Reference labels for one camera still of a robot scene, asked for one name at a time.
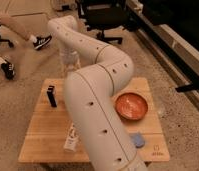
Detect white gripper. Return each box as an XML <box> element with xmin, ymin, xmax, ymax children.
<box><xmin>59</xmin><ymin>46</ymin><xmax>81</xmax><ymax>78</ymax></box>

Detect translucent white ceramic cup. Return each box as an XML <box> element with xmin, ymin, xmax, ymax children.
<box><xmin>65</xmin><ymin>64</ymin><xmax>77</xmax><ymax>77</ymax></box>

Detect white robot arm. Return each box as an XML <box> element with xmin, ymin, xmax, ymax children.
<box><xmin>48</xmin><ymin>15</ymin><xmax>148</xmax><ymax>171</ymax></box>

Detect black rectangular eraser block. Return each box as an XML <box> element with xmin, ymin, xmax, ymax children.
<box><xmin>47</xmin><ymin>85</ymin><xmax>57</xmax><ymax>107</ymax></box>

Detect orange ceramic bowl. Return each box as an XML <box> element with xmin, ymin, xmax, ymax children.
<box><xmin>115</xmin><ymin>93</ymin><xmax>148</xmax><ymax>120</ymax></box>

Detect black white sneaker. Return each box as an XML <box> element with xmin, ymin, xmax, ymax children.
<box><xmin>1</xmin><ymin>62</ymin><xmax>15</xmax><ymax>80</ymax></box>
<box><xmin>34</xmin><ymin>35</ymin><xmax>52</xmax><ymax>50</ymax></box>

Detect black office chair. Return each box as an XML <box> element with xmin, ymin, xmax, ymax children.
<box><xmin>75</xmin><ymin>0</ymin><xmax>138</xmax><ymax>44</ymax></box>

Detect white plastic bottle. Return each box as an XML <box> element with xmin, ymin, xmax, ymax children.
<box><xmin>63</xmin><ymin>124</ymin><xmax>79</xmax><ymax>152</ymax></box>

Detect wooden table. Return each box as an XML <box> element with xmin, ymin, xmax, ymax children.
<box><xmin>18</xmin><ymin>77</ymin><xmax>170</xmax><ymax>165</ymax></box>

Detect person's leg tan trousers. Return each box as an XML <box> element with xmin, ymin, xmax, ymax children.
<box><xmin>0</xmin><ymin>12</ymin><xmax>37</xmax><ymax>43</ymax></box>

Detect blue sponge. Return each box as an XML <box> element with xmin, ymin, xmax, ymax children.
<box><xmin>130</xmin><ymin>133</ymin><xmax>145</xmax><ymax>148</ymax></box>

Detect long dark workbench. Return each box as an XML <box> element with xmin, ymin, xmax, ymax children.
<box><xmin>126</xmin><ymin>0</ymin><xmax>199</xmax><ymax>111</ymax></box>

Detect cable on floor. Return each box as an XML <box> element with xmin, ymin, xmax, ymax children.
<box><xmin>0</xmin><ymin>0</ymin><xmax>77</xmax><ymax>22</ymax></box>

